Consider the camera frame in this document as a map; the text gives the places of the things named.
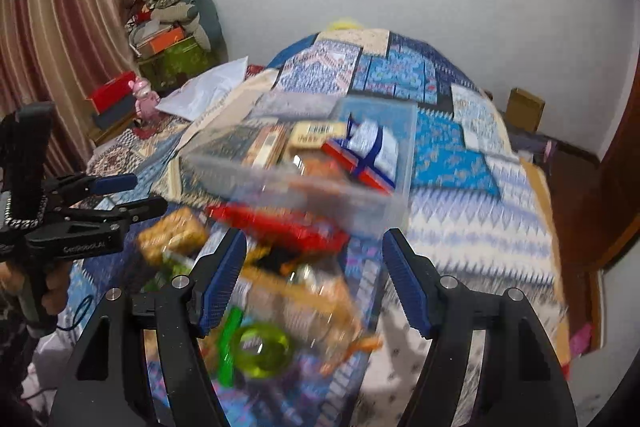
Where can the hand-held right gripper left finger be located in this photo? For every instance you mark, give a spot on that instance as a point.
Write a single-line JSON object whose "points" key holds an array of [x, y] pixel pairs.
{"points": [[222, 279]]}

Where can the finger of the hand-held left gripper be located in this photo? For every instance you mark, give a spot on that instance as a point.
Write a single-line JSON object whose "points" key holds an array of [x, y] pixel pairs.
{"points": [[142, 209], [115, 183]]}

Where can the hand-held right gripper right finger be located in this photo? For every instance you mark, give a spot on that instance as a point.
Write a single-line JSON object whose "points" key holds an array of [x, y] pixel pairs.
{"points": [[407, 282]]}

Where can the clear biscuit packet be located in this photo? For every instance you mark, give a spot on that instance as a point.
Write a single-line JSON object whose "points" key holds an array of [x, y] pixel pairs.
{"points": [[310, 302]]}

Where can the clear plastic container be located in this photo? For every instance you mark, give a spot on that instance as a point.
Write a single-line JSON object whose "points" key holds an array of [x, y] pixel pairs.
{"points": [[300, 187]]}

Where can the person's left hand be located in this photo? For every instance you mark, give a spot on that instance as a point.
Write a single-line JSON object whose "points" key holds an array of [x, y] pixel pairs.
{"points": [[56, 289]]}

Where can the yellow cookie packet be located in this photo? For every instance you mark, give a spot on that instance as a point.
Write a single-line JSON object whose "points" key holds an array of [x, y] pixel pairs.
{"points": [[172, 234]]}

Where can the green stick packet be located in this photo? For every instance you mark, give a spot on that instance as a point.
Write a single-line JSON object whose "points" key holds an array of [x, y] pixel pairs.
{"points": [[229, 347]]}

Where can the pink toy figure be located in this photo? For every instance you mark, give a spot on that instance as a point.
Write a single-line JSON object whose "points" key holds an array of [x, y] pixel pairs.
{"points": [[146, 102]]}

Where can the red box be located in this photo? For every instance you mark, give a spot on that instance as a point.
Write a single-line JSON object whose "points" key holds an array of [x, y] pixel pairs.
{"points": [[112, 91]]}

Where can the white plastic bag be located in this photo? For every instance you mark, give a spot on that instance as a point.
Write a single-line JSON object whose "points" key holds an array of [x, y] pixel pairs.
{"points": [[205, 89]]}

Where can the blue white red snack packet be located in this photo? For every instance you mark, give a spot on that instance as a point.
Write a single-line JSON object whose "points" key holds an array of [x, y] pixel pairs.
{"points": [[367, 152]]}

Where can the brown snack box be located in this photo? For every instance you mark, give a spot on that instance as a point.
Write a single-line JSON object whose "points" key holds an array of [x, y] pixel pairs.
{"points": [[265, 147]]}

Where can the orange box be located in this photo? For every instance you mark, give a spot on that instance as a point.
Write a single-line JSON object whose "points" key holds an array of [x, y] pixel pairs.
{"points": [[162, 43]]}

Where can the striped curtain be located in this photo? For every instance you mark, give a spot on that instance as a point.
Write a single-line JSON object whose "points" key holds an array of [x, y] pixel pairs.
{"points": [[55, 17]]}

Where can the beige barcode snack packet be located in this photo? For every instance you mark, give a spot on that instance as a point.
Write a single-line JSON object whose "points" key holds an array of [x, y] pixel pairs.
{"points": [[317, 134]]}

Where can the cardboard box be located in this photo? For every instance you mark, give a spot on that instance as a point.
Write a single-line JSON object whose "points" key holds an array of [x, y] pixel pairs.
{"points": [[525, 109]]}

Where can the wooden door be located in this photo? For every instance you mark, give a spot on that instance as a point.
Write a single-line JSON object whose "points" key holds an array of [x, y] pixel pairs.
{"points": [[622, 187]]}

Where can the yellow object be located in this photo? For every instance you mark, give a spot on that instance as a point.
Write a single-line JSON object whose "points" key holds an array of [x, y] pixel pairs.
{"points": [[346, 25]]}

